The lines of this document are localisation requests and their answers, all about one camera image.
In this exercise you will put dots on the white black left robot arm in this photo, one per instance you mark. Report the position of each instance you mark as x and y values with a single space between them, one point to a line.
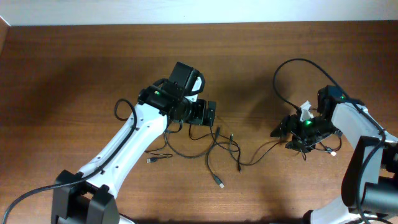
89 196

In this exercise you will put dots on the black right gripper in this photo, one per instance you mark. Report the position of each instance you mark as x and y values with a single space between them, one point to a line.
289 124

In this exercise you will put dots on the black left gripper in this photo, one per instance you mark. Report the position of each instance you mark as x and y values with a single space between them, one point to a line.
198 119

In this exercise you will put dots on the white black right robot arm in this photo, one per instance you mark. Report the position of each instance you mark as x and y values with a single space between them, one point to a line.
369 187

